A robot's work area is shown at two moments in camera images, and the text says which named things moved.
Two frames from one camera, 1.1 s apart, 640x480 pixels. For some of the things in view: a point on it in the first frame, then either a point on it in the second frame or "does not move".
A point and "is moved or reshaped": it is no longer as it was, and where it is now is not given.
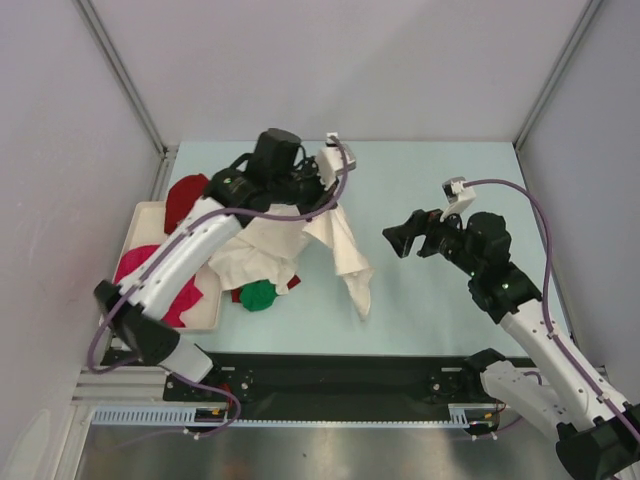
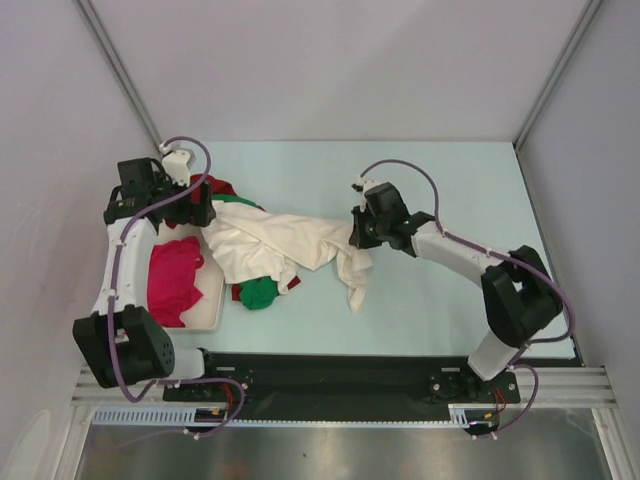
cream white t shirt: (263, 248) is moved or reshaped
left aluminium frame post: (115, 60) does not move
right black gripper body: (445, 237) → (369, 230)
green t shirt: (257, 296) does not move
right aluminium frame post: (591, 11) does not move
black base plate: (325, 380) does not move
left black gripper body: (303, 190) → (183, 212)
